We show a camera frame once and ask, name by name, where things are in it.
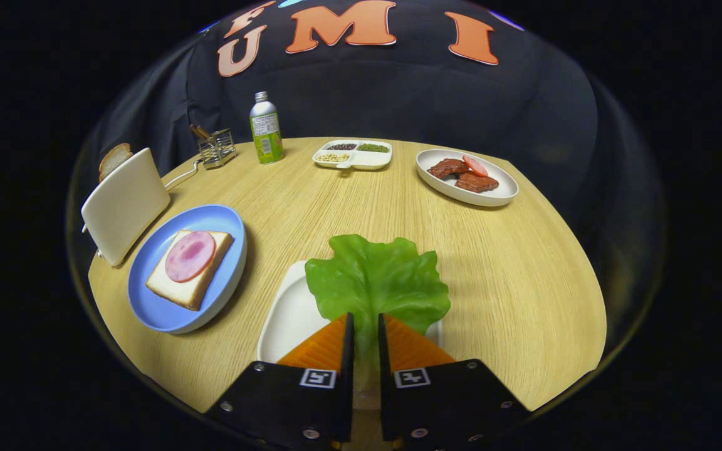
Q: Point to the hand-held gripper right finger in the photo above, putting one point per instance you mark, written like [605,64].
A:
[384,351]

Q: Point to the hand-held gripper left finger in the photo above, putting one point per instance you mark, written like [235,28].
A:
[347,351]

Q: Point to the green lettuce leaf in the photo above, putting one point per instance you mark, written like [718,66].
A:
[376,275]

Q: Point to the toasted bread slice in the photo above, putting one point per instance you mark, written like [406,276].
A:
[113,160]

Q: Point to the white square plate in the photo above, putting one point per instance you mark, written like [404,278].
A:
[292,313]

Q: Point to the pink ham slice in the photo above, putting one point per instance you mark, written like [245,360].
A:
[190,255]

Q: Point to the white square bread slice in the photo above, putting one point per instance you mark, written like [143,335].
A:
[173,291]

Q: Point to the white divided dish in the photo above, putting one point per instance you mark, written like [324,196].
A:
[370,160]

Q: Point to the blue round plate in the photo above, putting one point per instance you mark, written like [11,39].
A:
[160,308]

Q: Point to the brown meat piece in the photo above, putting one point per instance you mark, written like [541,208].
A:
[447,168]
[477,182]

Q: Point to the pile of pale soybeans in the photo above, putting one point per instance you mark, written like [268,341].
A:
[333,158]

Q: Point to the pile of green beans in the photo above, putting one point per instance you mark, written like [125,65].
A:
[373,148]

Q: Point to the white round plate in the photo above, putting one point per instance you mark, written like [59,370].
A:
[502,185]

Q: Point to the pile of dark red beans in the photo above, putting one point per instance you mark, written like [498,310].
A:
[341,147]

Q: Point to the pink red food slice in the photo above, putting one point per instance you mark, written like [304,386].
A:
[475,165]

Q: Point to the silver green drink bottle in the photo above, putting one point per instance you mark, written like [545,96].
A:
[267,131]

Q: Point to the black backdrop cloth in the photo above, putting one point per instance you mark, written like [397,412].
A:
[398,94]

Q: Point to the brown wooden sticks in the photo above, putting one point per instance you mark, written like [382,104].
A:
[200,131]

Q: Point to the white toaster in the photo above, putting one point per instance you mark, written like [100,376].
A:
[126,203]

